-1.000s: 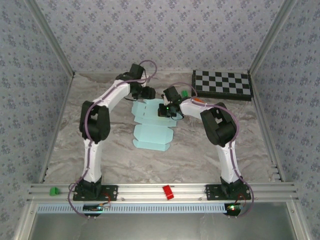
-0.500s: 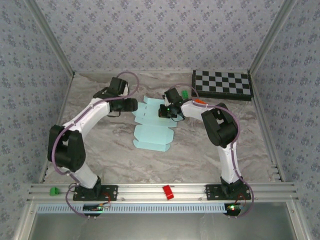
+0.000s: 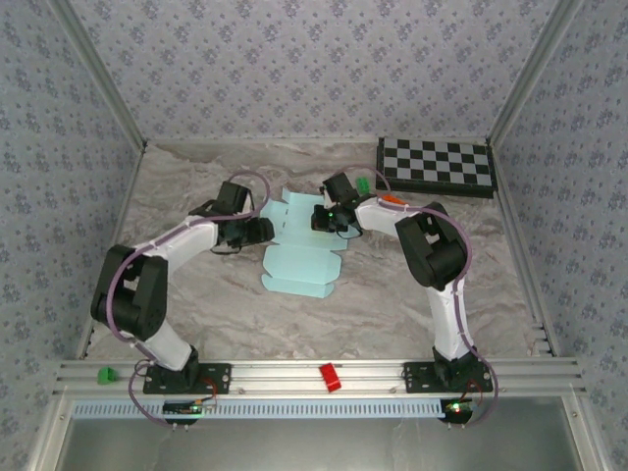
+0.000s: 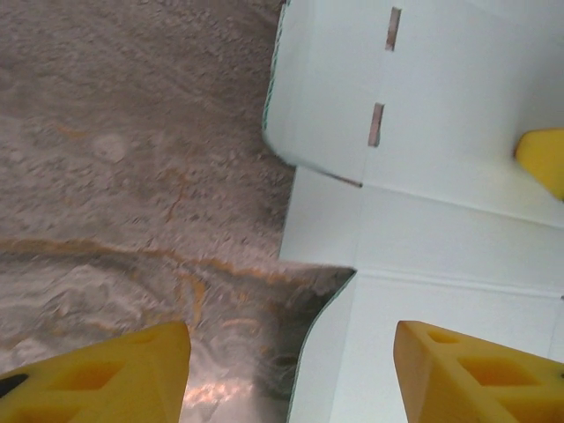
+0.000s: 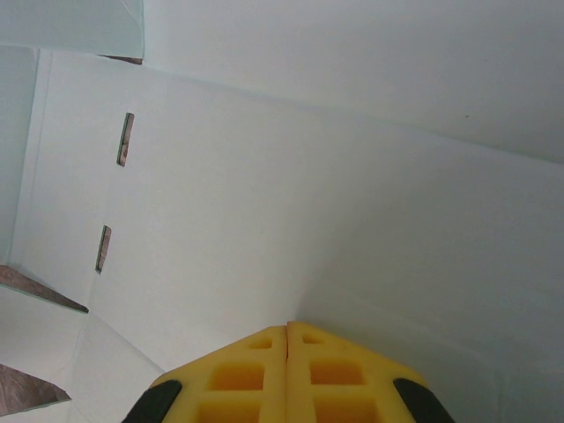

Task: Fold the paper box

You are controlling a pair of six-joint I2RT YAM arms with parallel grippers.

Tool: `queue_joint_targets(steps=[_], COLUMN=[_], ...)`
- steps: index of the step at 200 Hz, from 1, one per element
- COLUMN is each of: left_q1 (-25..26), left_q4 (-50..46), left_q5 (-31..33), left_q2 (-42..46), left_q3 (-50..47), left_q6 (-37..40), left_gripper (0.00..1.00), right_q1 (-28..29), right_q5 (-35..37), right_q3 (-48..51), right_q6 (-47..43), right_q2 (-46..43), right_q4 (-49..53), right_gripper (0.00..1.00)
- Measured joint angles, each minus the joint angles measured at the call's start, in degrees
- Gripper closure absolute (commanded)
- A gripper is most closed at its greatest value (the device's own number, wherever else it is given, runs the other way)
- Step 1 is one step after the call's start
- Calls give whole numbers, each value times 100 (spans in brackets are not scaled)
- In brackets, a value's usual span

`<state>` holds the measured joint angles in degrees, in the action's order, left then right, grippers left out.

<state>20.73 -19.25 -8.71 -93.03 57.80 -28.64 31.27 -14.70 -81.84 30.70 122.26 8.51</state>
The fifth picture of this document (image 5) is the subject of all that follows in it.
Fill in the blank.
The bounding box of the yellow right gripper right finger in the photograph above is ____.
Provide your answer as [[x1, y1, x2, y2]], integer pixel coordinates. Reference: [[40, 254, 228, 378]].
[[286, 320, 457, 423]]

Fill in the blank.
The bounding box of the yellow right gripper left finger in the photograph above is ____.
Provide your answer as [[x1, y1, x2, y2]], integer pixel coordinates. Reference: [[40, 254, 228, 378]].
[[125, 323, 290, 423]]

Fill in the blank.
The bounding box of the light teal paper box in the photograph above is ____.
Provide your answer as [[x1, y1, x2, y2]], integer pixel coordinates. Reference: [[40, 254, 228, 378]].
[[0, 0, 564, 423]]

